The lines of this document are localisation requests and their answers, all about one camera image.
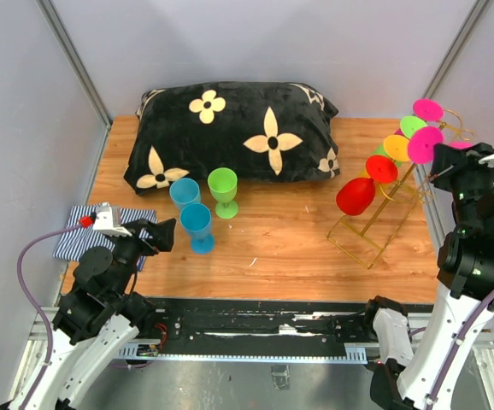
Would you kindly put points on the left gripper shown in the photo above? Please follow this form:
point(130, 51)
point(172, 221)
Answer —
point(161, 231)

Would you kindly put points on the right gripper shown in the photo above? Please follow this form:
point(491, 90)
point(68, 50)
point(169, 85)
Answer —
point(447, 159)

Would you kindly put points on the teal glass green base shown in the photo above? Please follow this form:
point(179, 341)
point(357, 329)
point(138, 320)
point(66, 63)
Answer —
point(196, 220)

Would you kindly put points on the blue wine glass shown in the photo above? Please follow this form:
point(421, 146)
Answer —
point(184, 192)

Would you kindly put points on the light green wine glass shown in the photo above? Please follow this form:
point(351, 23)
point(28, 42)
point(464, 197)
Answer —
point(223, 187)

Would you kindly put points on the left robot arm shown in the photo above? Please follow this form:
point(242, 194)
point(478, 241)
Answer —
point(100, 315)

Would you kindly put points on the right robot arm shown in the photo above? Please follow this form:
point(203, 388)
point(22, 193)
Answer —
point(425, 377)

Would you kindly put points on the pink base rear glass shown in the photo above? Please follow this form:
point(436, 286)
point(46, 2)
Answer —
point(421, 144)

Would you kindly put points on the pink base wine glass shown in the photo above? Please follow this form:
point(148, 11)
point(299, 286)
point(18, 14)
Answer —
point(428, 110)

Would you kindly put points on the red wine glass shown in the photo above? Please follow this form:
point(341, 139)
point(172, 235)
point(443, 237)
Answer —
point(358, 194)

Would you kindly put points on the magenta glass green base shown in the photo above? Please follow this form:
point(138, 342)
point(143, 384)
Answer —
point(409, 125)

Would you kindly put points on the green glass yellow base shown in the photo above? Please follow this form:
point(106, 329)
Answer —
point(395, 147)

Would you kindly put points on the blue white striped cloth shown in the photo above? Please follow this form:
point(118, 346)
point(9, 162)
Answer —
point(73, 244)

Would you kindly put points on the black floral plush pillow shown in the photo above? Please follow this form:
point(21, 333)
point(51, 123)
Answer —
point(277, 132)

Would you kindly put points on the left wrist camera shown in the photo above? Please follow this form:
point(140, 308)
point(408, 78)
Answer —
point(108, 221)

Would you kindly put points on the gold wire glass rack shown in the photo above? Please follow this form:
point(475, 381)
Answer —
point(366, 237)

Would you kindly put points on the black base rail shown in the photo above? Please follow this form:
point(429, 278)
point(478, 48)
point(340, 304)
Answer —
point(268, 331)

